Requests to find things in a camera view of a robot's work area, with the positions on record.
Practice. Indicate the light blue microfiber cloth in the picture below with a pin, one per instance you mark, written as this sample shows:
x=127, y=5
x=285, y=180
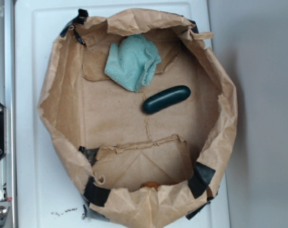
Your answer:
x=132, y=64

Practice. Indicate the brown paper bag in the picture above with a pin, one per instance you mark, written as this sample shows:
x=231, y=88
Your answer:
x=109, y=146

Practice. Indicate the dark green oblong object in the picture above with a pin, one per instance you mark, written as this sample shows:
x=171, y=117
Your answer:
x=166, y=98

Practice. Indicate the orange object under bag rim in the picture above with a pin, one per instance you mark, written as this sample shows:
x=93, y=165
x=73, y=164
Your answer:
x=155, y=185

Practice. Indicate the white plastic tray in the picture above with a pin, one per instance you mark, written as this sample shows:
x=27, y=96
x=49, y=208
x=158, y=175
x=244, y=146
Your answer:
x=46, y=196

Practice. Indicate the aluminium frame rail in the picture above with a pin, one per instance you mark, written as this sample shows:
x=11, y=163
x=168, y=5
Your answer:
x=8, y=186

